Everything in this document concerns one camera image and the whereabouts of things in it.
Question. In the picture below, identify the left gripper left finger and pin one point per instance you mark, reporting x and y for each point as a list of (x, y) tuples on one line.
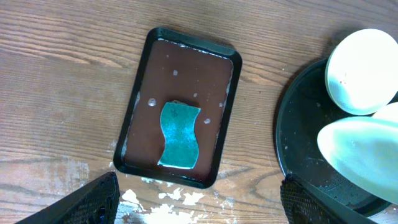
[(95, 202)]

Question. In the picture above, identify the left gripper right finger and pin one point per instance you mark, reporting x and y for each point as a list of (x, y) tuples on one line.
[(311, 205)]

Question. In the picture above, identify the light blue plate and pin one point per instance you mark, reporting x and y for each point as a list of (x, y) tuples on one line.
[(361, 72), (364, 151)]

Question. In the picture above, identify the green yellow sponge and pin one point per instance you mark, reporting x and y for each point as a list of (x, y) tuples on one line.
[(177, 122)]

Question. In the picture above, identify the yellow plate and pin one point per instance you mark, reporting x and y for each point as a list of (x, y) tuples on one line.
[(388, 113)]

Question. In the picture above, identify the round black serving tray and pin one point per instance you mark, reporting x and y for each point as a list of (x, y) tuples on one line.
[(303, 110)]

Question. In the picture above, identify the rectangular black sponge tray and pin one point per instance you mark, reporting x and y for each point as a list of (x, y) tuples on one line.
[(178, 68)]

